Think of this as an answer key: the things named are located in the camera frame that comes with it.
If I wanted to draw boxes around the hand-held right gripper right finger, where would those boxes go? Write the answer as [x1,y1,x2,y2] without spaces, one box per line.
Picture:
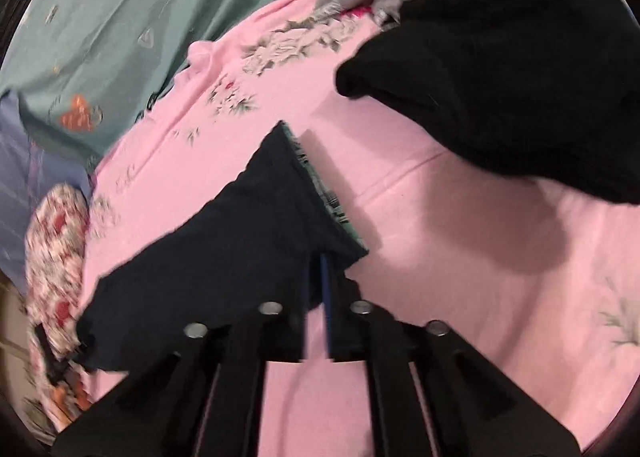
[319,253,583,457]

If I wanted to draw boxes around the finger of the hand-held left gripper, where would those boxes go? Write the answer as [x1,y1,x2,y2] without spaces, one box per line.
[33,323,71,378]

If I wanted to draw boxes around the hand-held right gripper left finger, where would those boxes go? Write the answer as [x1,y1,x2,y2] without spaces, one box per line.
[50,254,313,457]

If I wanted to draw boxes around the dark navy pants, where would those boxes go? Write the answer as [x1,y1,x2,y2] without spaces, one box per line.
[75,121,370,373]

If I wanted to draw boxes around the red floral quilt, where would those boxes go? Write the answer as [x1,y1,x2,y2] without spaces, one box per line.
[22,182,95,434]

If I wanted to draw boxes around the pink floral blanket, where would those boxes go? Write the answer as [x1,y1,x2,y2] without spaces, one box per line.
[79,0,640,457]

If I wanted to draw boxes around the purple plaid sheet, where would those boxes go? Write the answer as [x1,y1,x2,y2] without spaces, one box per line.
[0,92,99,284]

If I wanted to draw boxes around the black folded garment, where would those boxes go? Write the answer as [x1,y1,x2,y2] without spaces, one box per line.
[334,0,640,205]

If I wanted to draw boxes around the teal heart-printed sheet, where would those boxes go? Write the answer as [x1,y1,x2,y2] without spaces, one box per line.
[0,0,372,164]

